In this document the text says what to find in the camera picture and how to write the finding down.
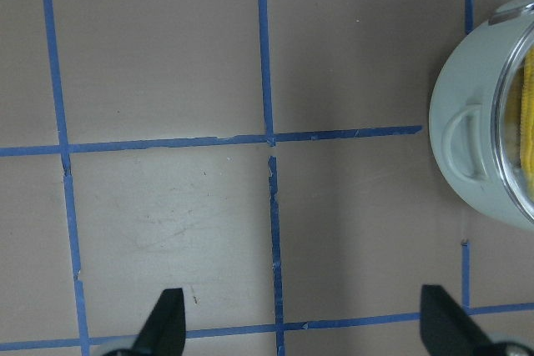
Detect yellow corn cob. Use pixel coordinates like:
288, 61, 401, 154
505, 48, 533, 199

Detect glass pot lid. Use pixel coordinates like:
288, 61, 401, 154
493, 17, 533, 229

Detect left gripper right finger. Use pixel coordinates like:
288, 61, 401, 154
420, 284, 506, 355

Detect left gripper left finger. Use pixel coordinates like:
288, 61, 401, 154
128, 288, 186, 356

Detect pale green electric pot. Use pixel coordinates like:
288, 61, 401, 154
429, 0, 533, 230

